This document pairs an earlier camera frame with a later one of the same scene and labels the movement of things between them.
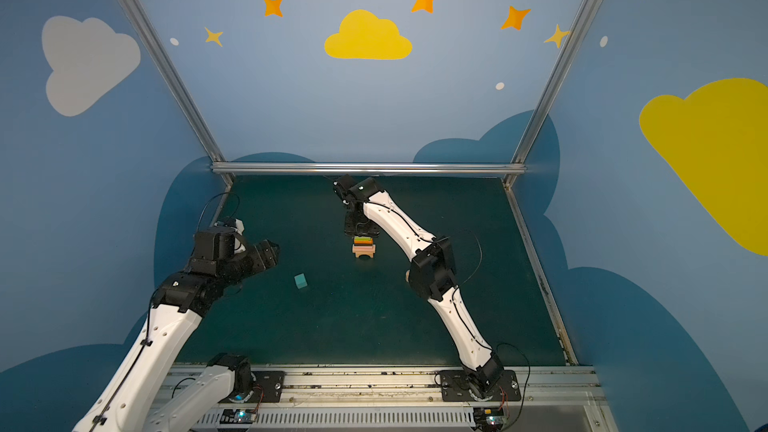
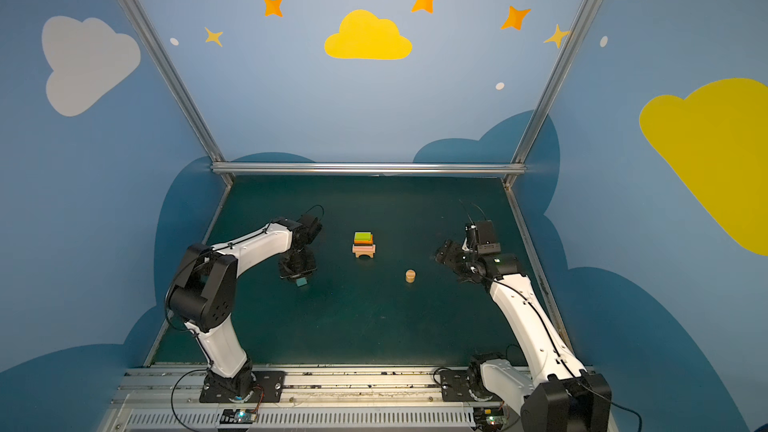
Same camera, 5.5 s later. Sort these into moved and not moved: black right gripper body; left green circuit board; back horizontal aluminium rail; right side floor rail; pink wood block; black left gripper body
Moved: black right gripper body; black left gripper body
Not moved: right side floor rail; pink wood block; left green circuit board; back horizontal aluminium rail
